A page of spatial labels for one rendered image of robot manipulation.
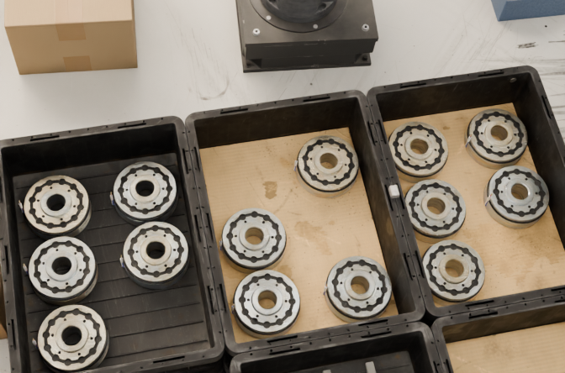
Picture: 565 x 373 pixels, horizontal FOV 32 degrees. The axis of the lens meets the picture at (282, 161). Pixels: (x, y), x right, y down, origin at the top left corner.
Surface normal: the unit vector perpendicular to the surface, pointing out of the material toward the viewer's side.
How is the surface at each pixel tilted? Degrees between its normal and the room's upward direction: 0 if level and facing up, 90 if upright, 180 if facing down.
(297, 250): 0
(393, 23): 0
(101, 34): 90
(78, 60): 90
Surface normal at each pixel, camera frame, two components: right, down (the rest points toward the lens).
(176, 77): 0.07, -0.45
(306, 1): 0.13, 0.74
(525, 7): 0.17, 0.89
